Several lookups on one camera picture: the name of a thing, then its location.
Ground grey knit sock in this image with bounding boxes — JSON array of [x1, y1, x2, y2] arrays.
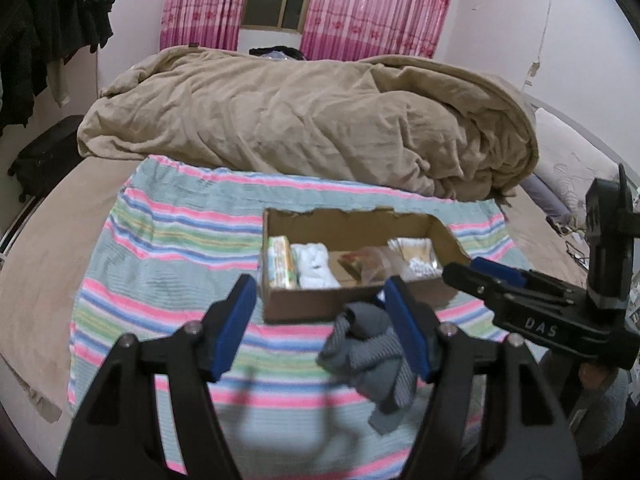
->
[[316, 302, 418, 436]]

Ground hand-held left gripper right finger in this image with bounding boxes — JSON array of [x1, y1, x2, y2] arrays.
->
[[382, 275, 583, 480]]

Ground black bag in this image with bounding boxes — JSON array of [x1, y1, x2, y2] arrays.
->
[[7, 115, 86, 204]]

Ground person's right forearm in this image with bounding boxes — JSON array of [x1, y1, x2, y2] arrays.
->
[[542, 350, 631, 456]]

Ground person's right hand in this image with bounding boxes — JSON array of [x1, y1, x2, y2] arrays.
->
[[577, 352, 623, 391]]

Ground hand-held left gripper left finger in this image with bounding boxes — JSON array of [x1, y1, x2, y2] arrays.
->
[[57, 274, 258, 480]]

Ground cotton swab bag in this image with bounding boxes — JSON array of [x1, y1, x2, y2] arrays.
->
[[387, 237, 446, 282]]

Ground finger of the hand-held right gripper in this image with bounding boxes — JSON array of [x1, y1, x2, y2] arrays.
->
[[471, 256, 587, 303], [442, 262, 507, 312]]

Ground grey pillow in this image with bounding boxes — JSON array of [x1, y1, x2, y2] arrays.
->
[[530, 175, 577, 225]]

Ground white cloth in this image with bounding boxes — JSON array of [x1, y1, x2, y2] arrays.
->
[[291, 243, 343, 291]]

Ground striped towel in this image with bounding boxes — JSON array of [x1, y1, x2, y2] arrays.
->
[[67, 155, 533, 480]]

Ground pink curtain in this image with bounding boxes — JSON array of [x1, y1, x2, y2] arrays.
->
[[159, 0, 257, 52], [300, 0, 462, 59]]

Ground dark bundle behind comforter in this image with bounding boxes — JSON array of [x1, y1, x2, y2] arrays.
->
[[248, 46, 307, 62]]

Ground green yellow packet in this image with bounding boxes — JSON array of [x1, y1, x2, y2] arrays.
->
[[266, 235, 302, 292]]

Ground black hanging clothes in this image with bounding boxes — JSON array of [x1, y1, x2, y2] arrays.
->
[[0, 0, 117, 133]]

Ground cardboard box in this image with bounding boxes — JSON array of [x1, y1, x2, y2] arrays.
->
[[260, 207, 473, 325]]

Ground brown snack packet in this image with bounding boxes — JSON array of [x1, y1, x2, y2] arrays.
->
[[337, 252, 370, 282]]

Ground clear plastic bag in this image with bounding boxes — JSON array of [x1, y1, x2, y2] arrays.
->
[[359, 246, 402, 287]]

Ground white patterned pillow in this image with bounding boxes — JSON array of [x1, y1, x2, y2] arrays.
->
[[530, 107, 622, 211]]

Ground beige comforter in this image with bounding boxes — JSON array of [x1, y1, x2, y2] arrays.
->
[[76, 45, 541, 201]]

